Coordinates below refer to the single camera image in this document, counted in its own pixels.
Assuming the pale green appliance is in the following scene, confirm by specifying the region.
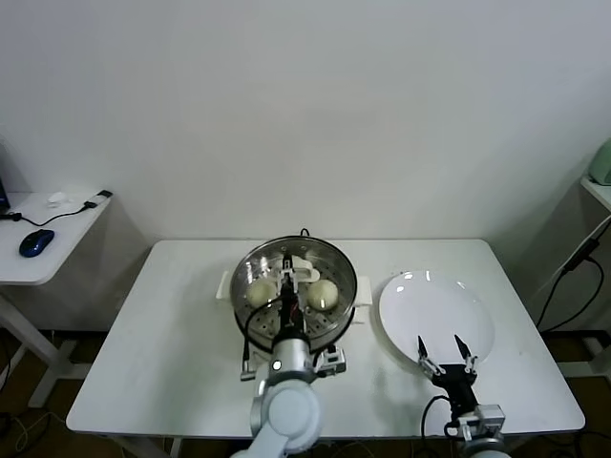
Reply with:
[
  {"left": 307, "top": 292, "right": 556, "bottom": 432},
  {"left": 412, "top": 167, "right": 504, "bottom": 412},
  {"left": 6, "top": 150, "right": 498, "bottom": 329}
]
[{"left": 590, "top": 137, "right": 611, "bottom": 186}]

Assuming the blue computer mouse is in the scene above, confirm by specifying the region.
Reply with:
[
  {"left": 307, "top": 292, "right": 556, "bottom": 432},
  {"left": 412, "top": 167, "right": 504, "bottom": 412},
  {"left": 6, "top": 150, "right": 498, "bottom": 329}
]
[{"left": 18, "top": 228, "right": 56, "bottom": 259}]

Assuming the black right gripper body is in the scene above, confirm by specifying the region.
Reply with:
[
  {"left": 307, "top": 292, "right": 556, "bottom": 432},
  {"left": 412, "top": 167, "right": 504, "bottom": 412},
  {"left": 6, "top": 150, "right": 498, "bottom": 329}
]
[{"left": 432, "top": 364, "right": 480, "bottom": 407}]

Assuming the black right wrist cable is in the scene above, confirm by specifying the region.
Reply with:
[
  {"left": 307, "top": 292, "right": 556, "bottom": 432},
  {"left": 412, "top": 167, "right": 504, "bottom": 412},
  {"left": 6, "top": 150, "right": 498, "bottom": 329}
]
[{"left": 419, "top": 394, "right": 454, "bottom": 439}]

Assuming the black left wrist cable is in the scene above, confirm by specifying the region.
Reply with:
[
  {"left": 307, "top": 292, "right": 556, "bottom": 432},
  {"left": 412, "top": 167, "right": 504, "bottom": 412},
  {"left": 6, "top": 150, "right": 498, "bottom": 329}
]
[{"left": 240, "top": 298, "right": 287, "bottom": 382}]

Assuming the white side desk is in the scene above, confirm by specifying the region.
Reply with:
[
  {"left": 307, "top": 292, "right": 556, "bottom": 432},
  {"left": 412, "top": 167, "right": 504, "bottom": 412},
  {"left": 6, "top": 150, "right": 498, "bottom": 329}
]
[{"left": 0, "top": 190, "right": 111, "bottom": 406}]

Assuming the white round plate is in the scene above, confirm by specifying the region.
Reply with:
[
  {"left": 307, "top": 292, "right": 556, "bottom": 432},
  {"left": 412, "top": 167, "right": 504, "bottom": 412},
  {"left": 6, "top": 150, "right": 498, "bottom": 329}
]
[{"left": 378, "top": 270, "right": 496, "bottom": 376}]

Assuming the white steamed baozi bun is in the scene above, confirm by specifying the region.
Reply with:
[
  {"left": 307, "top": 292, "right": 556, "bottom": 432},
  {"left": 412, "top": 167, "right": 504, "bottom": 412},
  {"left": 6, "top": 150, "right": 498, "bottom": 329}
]
[
  {"left": 305, "top": 280, "right": 340, "bottom": 310},
  {"left": 246, "top": 280, "right": 278, "bottom": 307}
]

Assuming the black desk cable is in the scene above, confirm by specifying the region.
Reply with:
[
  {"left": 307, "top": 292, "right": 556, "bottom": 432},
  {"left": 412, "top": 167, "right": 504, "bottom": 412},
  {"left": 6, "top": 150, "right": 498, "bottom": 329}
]
[{"left": 0, "top": 189, "right": 114, "bottom": 228}]

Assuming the black wall cable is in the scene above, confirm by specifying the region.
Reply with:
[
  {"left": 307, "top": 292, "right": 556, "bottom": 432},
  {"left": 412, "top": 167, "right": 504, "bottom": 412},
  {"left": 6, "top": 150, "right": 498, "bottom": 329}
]
[{"left": 534, "top": 240, "right": 605, "bottom": 333}]

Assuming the dark laptop screen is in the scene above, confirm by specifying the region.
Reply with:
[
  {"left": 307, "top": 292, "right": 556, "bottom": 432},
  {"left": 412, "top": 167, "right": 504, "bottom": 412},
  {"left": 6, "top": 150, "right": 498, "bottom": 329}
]
[{"left": 0, "top": 140, "right": 13, "bottom": 216}]

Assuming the white wall cable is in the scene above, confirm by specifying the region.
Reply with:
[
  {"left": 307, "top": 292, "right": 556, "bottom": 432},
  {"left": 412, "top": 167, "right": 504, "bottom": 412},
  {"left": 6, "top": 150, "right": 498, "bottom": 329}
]
[{"left": 537, "top": 221, "right": 611, "bottom": 300}]

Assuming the steel perforated steamer basket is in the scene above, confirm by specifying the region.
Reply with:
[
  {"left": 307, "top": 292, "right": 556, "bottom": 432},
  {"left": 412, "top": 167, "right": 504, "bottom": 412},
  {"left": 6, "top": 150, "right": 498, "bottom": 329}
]
[{"left": 217, "top": 236, "right": 372, "bottom": 352}]

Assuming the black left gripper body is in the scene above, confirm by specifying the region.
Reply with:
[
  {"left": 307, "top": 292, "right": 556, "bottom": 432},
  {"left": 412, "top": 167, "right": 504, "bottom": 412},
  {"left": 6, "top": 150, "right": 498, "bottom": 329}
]
[{"left": 277, "top": 288, "right": 307, "bottom": 339}]

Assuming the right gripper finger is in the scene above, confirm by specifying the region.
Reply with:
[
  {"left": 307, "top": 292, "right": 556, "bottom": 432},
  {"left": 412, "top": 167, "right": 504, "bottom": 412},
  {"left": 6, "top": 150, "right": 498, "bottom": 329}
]
[
  {"left": 453, "top": 333, "right": 480, "bottom": 376},
  {"left": 416, "top": 335, "right": 443, "bottom": 378}
]

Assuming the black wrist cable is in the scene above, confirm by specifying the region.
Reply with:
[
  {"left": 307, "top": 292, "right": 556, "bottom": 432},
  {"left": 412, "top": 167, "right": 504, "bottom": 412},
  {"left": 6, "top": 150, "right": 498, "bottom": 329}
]
[
  {"left": 419, "top": 394, "right": 454, "bottom": 439},
  {"left": 240, "top": 298, "right": 287, "bottom": 382}
]

